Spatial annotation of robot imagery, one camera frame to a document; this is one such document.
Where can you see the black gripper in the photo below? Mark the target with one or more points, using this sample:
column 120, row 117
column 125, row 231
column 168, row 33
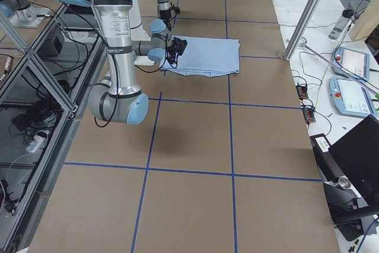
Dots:
column 172, row 53
column 166, row 16

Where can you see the light blue t-shirt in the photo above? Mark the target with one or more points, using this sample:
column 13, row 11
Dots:
column 207, row 56

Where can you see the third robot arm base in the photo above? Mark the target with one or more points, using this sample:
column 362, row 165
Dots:
column 23, row 14

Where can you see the reacher grabber stick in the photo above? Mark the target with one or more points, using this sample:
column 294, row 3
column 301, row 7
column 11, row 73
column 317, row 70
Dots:
column 303, row 43

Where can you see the orange black connector box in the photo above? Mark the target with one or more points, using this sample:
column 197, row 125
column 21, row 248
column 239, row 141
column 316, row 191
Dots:
column 302, row 91

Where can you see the near blue teach pendant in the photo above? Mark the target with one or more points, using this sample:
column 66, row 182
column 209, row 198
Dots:
column 350, row 99

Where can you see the blue teach pendant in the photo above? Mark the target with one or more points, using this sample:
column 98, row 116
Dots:
column 350, row 99
column 354, row 61

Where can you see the black box with label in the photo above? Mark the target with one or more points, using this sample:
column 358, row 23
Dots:
column 329, row 168

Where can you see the far blue teach pendant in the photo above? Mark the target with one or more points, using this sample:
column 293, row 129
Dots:
column 354, row 61

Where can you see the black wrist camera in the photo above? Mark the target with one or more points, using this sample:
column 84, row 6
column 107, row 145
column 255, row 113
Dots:
column 176, row 10

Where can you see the aluminium side frame rail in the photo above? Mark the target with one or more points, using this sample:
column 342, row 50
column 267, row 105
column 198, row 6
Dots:
column 42, row 100

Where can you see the aluminium frame post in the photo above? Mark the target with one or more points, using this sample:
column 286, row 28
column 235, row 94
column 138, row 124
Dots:
column 304, row 20

